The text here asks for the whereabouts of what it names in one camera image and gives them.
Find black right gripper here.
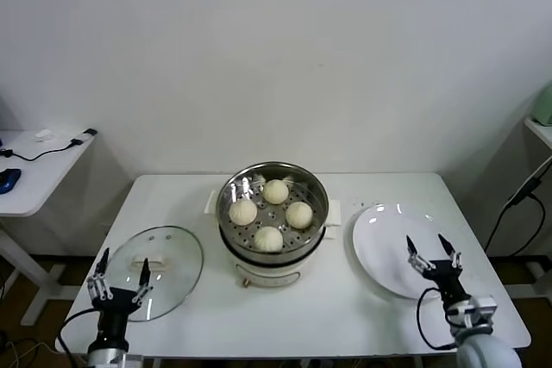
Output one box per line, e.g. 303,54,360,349
405,234,471,307

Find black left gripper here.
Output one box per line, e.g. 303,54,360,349
87,248,155,346

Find glass pot lid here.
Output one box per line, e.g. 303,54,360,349
101,224,204,322

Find white steamed baozi bun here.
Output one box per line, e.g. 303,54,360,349
285,201,314,230
253,226,285,253
228,199,259,227
262,178,290,205

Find stainless steel steamer basket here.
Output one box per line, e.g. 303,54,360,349
204,161,342,264

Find white round plate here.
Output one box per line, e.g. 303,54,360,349
352,203,461,300

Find black white power strip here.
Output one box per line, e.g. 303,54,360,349
506,163,548,209

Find white side desk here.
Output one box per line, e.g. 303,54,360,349
503,116,552,300
0,128,101,327

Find blue computer mouse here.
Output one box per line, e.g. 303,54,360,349
0,167,22,195

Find white crumpled tissue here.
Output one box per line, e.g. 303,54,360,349
34,128,61,144

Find pale green appliance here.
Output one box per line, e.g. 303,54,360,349
530,85,552,127

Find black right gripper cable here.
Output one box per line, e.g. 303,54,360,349
416,286,458,350

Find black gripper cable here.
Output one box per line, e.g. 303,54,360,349
58,307,103,356
416,286,458,350

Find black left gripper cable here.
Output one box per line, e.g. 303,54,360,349
58,307,103,356

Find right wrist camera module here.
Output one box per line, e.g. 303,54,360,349
467,296,498,322

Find beige floor cable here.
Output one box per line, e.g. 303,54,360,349
8,339,57,365

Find black power cable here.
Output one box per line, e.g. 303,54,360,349
482,193,547,257

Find black usb cable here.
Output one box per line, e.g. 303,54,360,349
0,137,86,163

